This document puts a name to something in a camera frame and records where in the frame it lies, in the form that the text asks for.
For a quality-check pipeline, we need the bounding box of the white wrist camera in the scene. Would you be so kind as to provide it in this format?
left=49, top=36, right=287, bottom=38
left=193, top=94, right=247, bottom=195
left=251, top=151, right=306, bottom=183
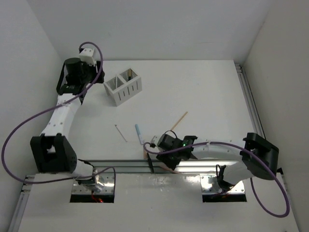
left=79, top=48, right=96, bottom=66
left=150, top=135, right=160, bottom=148

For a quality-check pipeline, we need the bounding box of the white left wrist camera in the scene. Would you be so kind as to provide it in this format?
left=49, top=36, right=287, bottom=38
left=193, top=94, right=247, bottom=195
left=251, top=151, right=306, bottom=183
left=79, top=48, right=96, bottom=66

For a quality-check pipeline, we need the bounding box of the left metal arm base plate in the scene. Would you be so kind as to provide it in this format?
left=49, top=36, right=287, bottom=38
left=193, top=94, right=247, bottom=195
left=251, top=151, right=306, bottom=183
left=71, top=173, right=115, bottom=195

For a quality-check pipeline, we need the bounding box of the right metal arm base plate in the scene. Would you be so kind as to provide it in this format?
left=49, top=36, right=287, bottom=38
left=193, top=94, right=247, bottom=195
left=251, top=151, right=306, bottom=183
left=200, top=174, right=245, bottom=196

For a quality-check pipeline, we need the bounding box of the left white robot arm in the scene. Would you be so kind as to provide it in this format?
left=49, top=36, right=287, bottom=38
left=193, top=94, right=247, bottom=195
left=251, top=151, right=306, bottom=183
left=30, top=58, right=105, bottom=185

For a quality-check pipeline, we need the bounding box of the white and tan concealer pencil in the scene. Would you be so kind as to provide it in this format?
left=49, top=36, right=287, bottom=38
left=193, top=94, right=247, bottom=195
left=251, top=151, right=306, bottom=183
left=143, top=150, right=147, bottom=160

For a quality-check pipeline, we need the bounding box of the white slotted organizer box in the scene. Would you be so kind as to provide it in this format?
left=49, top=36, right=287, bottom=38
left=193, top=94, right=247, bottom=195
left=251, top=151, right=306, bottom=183
left=104, top=68, right=142, bottom=106

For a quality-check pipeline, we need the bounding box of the tan wooden makeup pencil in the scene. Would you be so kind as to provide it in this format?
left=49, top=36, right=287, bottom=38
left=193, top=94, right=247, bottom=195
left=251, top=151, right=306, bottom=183
left=170, top=111, right=188, bottom=131

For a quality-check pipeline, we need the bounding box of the pink lipstick pencil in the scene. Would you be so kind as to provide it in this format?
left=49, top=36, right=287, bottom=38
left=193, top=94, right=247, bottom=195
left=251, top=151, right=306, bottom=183
left=159, top=164, right=183, bottom=174

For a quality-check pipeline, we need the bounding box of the gold black mascara tube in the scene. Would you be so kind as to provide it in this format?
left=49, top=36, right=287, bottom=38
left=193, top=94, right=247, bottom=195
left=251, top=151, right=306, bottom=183
left=128, top=69, right=132, bottom=81

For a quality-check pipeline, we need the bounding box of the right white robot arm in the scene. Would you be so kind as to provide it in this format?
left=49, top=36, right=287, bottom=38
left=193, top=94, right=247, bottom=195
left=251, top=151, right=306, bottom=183
left=151, top=133, right=279, bottom=192

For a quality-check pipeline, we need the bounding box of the aluminium table edge rail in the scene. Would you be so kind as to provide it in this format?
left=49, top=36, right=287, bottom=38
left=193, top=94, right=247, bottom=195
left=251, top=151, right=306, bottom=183
left=88, top=159, right=236, bottom=174

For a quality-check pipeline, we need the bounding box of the light blue makeup pen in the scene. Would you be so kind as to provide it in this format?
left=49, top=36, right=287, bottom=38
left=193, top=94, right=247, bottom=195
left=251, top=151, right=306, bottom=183
left=135, top=124, right=144, bottom=145

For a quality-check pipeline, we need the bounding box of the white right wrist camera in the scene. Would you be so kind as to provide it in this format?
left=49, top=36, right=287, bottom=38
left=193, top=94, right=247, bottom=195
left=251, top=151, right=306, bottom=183
left=150, top=135, right=160, bottom=148

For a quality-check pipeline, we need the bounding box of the white front cover board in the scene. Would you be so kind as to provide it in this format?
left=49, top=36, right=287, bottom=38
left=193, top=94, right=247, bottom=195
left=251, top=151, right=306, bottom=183
left=19, top=174, right=298, bottom=232

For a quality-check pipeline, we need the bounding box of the black clip on rail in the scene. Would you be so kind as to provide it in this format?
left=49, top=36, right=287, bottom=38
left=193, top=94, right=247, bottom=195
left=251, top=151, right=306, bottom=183
left=146, top=152, right=155, bottom=174

